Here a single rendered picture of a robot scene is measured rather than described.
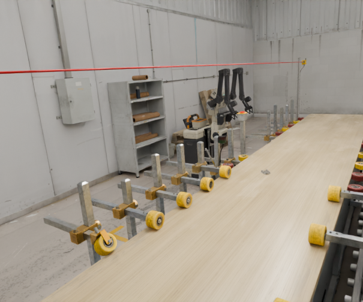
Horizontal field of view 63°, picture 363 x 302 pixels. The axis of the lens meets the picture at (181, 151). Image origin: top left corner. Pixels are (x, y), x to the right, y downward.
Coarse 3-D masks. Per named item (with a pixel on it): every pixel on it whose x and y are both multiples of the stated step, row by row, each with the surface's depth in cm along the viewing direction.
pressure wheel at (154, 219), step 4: (152, 212) 137; (156, 212) 137; (160, 212) 138; (148, 216) 136; (152, 216) 135; (156, 216) 135; (160, 216) 138; (148, 220) 136; (152, 220) 134; (156, 220) 135; (160, 220) 137; (148, 224) 136; (152, 224) 134; (156, 224) 135; (160, 224) 138; (156, 228) 135
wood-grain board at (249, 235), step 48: (288, 144) 270; (336, 144) 258; (240, 192) 172; (288, 192) 167; (144, 240) 129; (192, 240) 126; (240, 240) 124; (288, 240) 121; (96, 288) 102; (144, 288) 100; (192, 288) 98; (240, 288) 97; (288, 288) 95
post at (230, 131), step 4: (228, 132) 248; (232, 132) 248; (228, 136) 248; (232, 136) 248; (228, 140) 249; (232, 140) 249; (228, 144) 250; (232, 144) 250; (228, 148) 251; (232, 148) 250; (232, 152) 251; (232, 156) 252
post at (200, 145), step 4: (200, 144) 206; (200, 148) 207; (200, 152) 208; (200, 156) 209; (200, 160) 210; (204, 160) 212; (200, 172) 212; (204, 172) 213; (200, 176) 213; (204, 176) 214; (200, 188) 216
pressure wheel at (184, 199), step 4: (180, 192) 158; (184, 192) 158; (180, 196) 156; (184, 196) 155; (188, 196) 156; (176, 200) 156; (180, 200) 155; (184, 200) 154; (188, 200) 156; (180, 204) 156; (184, 204) 154; (188, 204) 158
